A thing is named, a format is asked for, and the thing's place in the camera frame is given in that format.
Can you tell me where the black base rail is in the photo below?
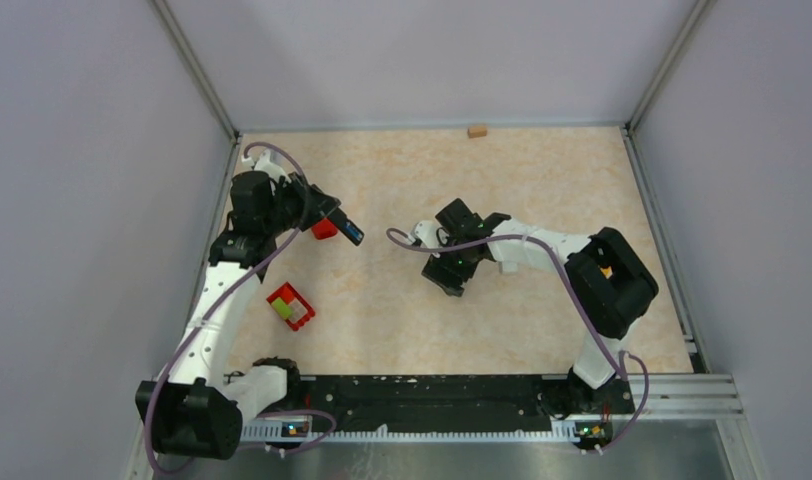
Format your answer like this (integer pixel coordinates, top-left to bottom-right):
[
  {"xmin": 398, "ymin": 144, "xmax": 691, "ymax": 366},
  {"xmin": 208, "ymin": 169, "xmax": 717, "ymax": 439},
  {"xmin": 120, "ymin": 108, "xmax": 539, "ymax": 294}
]
[{"xmin": 266, "ymin": 374, "xmax": 635, "ymax": 433}]

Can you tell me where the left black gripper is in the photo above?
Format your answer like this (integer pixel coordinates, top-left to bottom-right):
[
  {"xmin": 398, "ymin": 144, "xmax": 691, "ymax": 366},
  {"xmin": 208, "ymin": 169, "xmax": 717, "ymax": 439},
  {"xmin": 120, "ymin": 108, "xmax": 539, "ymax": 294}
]
[{"xmin": 263, "ymin": 171, "xmax": 339, "ymax": 236}]

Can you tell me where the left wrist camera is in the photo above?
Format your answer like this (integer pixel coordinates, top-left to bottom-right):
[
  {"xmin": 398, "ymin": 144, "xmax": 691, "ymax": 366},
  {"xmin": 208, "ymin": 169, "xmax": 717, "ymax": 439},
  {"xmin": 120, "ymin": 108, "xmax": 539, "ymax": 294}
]
[{"xmin": 240, "ymin": 149, "xmax": 291, "ymax": 184}]

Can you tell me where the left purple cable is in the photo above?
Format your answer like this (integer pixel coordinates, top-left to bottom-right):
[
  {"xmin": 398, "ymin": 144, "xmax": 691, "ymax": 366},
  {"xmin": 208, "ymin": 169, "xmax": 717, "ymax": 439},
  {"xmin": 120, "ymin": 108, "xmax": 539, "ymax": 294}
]
[{"xmin": 142, "ymin": 141, "xmax": 338, "ymax": 475}]

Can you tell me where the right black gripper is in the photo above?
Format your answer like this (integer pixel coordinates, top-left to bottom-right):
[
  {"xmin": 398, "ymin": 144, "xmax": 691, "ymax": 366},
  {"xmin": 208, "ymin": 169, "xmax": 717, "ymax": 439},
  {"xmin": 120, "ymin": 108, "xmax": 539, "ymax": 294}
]
[{"xmin": 422, "ymin": 230, "xmax": 480, "ymax": 297}]

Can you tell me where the red toy basket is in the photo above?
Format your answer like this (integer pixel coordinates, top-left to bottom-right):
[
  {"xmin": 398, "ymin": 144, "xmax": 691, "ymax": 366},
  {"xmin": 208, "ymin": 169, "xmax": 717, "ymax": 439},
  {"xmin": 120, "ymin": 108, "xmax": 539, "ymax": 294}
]
[{"xmin": 267, "ymin": 282, "xmax": 316, "ymax": 332}]

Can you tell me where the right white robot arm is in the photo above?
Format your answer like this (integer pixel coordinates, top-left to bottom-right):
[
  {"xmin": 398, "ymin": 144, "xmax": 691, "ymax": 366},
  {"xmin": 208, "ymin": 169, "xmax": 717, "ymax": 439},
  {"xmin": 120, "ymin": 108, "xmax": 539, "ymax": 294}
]
[{"xmin": 407, "ymin": 199, "xmax": 659, "ymax": 412}]

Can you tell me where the small wooden block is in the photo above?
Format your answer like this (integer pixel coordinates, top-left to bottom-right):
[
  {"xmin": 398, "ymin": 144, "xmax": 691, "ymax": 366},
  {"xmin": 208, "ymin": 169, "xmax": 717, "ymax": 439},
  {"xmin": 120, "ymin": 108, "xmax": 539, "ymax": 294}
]
[{"xmin": 466, "ymin": 125, "xmax": 488, "ymax": 139}]

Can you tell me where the blue battery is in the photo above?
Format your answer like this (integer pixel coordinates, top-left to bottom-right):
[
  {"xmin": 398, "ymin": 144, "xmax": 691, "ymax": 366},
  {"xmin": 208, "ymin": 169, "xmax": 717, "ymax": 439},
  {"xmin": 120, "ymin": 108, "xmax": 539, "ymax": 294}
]
[{"xmin": 345, "ymin": 221, "xmax": 364, "ymax": 245}]

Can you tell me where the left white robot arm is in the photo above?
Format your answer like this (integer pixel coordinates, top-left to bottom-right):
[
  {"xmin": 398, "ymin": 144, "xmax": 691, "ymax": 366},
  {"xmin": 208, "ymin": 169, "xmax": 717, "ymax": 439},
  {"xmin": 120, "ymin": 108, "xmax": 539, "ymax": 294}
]
[{"xmin": 135, "ymin": 171, "xmax": 341, "ymax": 460}]

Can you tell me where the green block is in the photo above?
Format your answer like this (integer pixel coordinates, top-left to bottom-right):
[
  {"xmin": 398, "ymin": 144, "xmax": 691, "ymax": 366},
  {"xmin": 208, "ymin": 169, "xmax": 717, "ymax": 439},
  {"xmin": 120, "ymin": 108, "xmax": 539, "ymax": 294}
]
[{"xmin": 270, "ymin": 298, "xmax": 293, "ymax": 321}]

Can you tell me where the red yellow toy block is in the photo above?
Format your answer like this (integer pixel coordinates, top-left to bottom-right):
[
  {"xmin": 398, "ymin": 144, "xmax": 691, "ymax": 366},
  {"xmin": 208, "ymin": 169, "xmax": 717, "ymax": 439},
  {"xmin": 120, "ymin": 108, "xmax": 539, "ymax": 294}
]
[{"xmin": 311, "ymin": 218, "xmax": 339, "ymax": 240}]

